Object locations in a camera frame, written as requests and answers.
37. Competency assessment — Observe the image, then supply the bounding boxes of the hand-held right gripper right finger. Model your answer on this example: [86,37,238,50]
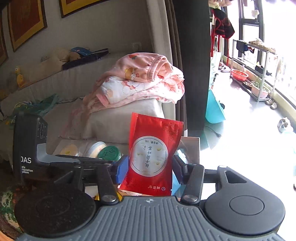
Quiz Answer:
[173,155,249,205]

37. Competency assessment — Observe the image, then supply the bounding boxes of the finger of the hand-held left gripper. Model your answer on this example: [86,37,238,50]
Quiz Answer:
[55,154,116,165]

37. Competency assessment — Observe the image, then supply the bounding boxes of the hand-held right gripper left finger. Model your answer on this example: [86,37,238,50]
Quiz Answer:
[54,155,129,205]

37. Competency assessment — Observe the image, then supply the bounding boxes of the pink cardboard box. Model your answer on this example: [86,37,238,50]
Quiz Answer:
[177,136,200,165]

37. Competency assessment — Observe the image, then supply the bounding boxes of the red packet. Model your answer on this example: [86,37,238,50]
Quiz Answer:
[119,112,184,197]

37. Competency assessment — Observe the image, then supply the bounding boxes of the clear round container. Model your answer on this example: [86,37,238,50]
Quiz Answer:
[84,141,107,158]
[59,144,80,156]

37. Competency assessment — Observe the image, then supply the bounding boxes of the green lid glass jar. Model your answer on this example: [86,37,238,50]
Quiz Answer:
[97,146,122,161]

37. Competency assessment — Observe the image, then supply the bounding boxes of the green cloth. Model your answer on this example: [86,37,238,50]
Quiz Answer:
[5,94,58,123]

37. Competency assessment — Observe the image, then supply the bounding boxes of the knitted cushion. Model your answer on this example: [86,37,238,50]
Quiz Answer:
[0,184,26,234]

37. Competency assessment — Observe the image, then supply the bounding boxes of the teal plastic bin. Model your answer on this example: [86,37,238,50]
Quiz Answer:
[205,89,226,124]

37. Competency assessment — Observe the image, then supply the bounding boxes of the yellow duck toy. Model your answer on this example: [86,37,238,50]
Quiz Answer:
[14,67,25,88]

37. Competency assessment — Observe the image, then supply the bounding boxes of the pile of pink clothes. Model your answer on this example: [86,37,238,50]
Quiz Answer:
[59,53,185,139]

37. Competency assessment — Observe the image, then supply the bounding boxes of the beige plush toy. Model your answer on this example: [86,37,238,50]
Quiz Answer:
[50,47,80,66]

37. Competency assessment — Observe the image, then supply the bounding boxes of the black flat case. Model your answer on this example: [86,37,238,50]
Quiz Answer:
[62,48,109,70]

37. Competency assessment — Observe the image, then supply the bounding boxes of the dark curtain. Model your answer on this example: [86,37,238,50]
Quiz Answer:
[164,0,212,137]

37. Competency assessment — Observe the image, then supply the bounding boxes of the gold framed picture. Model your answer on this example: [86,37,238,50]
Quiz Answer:
[59,0,111,18]
[7,0,48,52]
[0,14,9,66]

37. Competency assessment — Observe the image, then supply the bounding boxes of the blue book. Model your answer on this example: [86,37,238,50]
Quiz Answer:
[70,47,90,57]

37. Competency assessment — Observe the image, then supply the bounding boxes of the red plastic basin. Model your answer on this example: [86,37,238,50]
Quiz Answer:
[231,69,249,81]

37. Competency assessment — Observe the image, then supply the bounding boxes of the pink plant pot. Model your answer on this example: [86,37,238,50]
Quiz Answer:
[251,81,270,98]

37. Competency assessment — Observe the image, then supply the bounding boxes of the beige slippers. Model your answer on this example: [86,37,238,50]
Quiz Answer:
[265,98,278,110]

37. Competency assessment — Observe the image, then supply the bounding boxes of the grey white shoe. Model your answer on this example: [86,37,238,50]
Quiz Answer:
[277,117,293,133]

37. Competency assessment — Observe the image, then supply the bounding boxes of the black shoes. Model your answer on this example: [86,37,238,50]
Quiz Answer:
[254,62,272,76]

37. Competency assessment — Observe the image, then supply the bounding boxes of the dark cloth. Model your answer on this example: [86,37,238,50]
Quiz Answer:
[236,40,249,54]

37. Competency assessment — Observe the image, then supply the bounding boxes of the metal shelf rack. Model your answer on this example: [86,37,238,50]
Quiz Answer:
[230,39,278,102]

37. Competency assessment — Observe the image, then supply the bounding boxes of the black red hanging garment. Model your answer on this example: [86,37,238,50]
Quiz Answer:
[210,8,235,39]

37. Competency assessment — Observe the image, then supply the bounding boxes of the black power cable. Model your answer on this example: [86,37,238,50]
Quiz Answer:
[203,125,222,138]

